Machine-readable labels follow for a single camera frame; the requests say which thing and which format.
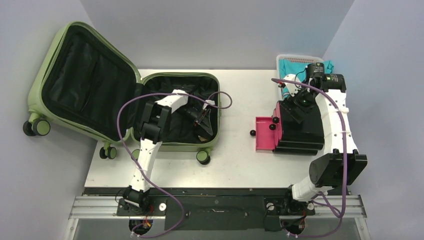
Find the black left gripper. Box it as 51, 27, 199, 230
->
175, 105, 213, 140

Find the black and pink storage organizer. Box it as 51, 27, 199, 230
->
249, 100, 325, 156

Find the teal garment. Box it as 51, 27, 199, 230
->
278, 58, 335, 100

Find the white perforated plastic basket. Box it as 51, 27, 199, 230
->
276, 54, 335, 100

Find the green hard-shell suitcase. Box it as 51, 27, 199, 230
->
22, 21, 221, 165

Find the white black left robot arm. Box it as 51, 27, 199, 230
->
123, 89, 217, 215

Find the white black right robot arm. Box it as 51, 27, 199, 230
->
273, 62, 368, 214

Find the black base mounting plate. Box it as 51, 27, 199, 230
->
82, 187, 350, 232

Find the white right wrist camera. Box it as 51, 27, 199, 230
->
281, 74, 302, 100

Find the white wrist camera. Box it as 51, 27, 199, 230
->
281, 74, 302, 100
202, 99, 216, 110

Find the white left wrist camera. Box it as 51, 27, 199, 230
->
202, 99, 216, 110

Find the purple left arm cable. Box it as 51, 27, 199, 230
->
116, 91, 233, 239

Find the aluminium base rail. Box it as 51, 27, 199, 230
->
69, 195, 367, 219

